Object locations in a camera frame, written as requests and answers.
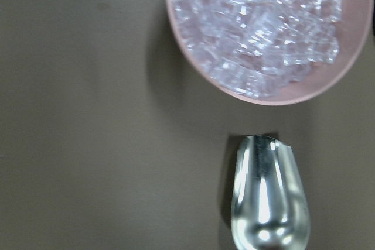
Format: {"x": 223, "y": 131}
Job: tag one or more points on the clear ice cubes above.
{"x": 257, "y": 47}

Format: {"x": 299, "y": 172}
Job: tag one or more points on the pink bowl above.
{"x": 352, "y": 33}

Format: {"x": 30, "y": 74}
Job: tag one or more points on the metal ice scoop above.
{"x": 269, "y": 209}

